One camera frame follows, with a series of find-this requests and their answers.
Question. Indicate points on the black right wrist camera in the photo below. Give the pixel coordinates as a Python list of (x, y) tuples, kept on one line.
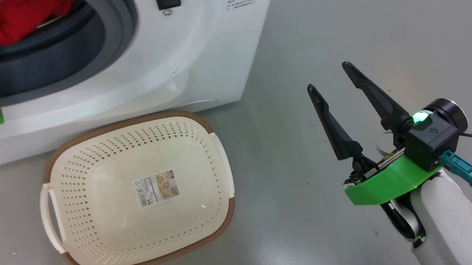
[(434, 136)]

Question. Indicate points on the grey rubber door gasket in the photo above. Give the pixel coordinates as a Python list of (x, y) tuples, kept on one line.
[(75, 48)]

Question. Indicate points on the cream perforated laundry basket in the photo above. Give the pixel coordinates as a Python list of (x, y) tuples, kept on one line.
[(102, 165)]

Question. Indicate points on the black door latch socket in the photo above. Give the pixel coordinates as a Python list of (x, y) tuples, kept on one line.
[(168, 0)]

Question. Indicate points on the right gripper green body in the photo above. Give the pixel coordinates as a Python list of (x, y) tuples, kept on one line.
[(388, 182)]

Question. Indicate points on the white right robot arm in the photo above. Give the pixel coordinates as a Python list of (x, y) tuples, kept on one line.
[(451, 223)]

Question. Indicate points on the white front-load washing machine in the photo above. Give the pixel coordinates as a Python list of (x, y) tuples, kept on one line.
[(192, 57)]

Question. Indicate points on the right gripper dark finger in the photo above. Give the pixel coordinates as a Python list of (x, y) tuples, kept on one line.
[(386, 108), (338, 134)]

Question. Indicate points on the basket product label sticker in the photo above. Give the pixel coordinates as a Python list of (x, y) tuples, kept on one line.
[(157, 188)]

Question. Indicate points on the red and white garment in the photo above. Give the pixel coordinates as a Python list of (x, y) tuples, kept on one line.
[(5, 18)]

